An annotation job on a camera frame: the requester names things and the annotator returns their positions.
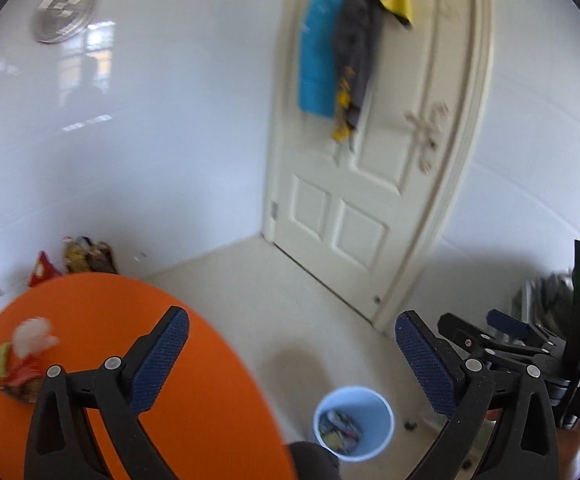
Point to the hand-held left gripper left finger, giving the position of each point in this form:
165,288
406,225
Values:
162,360

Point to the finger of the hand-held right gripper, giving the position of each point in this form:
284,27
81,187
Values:
512,324
465,337

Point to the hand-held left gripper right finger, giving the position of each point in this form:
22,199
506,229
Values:
427,365

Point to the light blue plastic bin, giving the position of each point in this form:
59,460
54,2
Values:
370,410

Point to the blue snack wrapper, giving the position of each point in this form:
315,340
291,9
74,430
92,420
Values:
342,422

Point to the person's right hand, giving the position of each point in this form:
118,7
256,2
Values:
576,452

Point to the grey cloth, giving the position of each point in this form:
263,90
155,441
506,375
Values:
545,300

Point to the small black floor object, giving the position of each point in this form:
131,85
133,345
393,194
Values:
410,425

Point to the round orange table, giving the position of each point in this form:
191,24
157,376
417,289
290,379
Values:
219,400

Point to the snack bags on floor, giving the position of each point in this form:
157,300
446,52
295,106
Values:
92,257

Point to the crumpled white tissue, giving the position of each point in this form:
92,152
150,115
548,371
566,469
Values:
34,337

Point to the red snack wrapper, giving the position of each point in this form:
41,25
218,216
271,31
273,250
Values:
22,382

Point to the red printed bag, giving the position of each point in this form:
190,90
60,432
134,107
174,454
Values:
43,271

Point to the white panel door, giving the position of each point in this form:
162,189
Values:
462,170

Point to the white panelled door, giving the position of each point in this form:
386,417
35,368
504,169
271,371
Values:
370,200

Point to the metal door hinge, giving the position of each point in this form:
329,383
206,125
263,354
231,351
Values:
274,210

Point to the grey hanging garment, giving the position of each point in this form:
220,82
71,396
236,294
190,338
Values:
357,60

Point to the blue hanging cloth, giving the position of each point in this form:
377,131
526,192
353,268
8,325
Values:
320,45

